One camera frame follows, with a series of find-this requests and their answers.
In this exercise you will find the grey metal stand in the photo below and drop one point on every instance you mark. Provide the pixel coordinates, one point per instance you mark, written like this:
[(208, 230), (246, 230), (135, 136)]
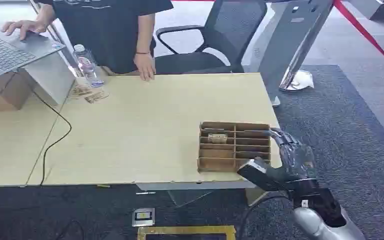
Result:
[(288, 39)]

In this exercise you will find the brown cardboard box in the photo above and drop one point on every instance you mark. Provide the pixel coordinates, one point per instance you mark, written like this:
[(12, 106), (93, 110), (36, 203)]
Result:
[(3, 91)]

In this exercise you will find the person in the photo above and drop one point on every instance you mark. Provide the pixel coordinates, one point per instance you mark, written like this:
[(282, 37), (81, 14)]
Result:
[(109, 30)]

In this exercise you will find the small white strip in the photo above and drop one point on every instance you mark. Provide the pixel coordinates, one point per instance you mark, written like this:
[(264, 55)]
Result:
[(145, 193)]

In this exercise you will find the white crumpled cloth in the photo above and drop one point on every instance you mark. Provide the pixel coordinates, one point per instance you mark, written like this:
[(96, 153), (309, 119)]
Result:
[(302, 81)]

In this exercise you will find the person's right hand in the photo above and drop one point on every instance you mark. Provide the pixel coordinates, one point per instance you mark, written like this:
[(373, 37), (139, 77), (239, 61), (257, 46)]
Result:
[(23, 27)]

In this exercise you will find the person's left hand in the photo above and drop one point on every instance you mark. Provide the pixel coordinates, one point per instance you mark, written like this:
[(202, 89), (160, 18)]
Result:
[(144, 66)]

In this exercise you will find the wooden card sorting box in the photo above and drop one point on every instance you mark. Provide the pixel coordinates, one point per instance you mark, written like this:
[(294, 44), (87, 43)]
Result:
[(233, 155)]

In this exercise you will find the printed card pile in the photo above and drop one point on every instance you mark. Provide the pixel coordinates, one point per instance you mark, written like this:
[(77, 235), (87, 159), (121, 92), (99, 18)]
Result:
[(79, 90), (96, 96)]

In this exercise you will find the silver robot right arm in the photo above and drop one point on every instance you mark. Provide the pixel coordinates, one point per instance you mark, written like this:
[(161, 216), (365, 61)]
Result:
[(321, 222)]

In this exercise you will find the dark grey carpet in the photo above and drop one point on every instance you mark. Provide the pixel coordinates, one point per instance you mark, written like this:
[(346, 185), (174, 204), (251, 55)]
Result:
[(344, 132)]

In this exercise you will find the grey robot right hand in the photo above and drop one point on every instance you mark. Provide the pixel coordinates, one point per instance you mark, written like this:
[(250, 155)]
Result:
[(296, 162)]

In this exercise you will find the yellow framed board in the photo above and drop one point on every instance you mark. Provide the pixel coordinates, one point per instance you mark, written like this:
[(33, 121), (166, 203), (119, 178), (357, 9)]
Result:
[(185, 230)]

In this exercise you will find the small silver framed card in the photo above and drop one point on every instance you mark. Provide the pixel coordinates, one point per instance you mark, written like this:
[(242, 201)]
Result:
[(143, 217)]

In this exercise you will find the red barrier tape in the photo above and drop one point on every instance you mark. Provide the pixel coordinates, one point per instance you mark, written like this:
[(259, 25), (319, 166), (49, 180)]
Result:
[(364, 31)]

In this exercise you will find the person's hand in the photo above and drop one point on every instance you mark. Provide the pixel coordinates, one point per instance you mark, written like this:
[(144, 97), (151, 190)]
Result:
[(144, 66), (23, 27)]

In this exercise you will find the black office chair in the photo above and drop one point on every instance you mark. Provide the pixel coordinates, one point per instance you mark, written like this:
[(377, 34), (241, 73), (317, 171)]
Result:
[(212, 43)]

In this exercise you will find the grey laptop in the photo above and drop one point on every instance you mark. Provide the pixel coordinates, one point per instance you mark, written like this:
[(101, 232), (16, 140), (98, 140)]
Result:
[(10, 49)]

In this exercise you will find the clear plastic water bottle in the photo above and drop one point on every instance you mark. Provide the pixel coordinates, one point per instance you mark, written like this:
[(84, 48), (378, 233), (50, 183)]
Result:
[(87, 68)]

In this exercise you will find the white laptop stand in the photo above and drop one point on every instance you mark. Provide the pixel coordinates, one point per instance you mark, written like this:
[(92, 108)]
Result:
[(51, 78)]

